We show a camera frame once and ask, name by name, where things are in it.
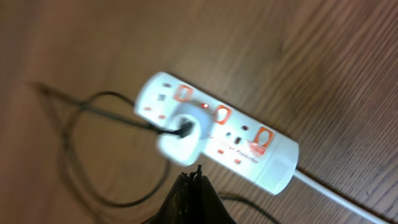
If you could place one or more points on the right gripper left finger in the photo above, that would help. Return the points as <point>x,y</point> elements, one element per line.
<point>176,207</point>

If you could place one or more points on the white charger plug adapter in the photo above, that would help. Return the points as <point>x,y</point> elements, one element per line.
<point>190,125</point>

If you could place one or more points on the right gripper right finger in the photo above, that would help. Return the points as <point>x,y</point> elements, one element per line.
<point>209,208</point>

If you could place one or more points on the white power strip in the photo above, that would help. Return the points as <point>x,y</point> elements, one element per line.
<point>242,144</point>

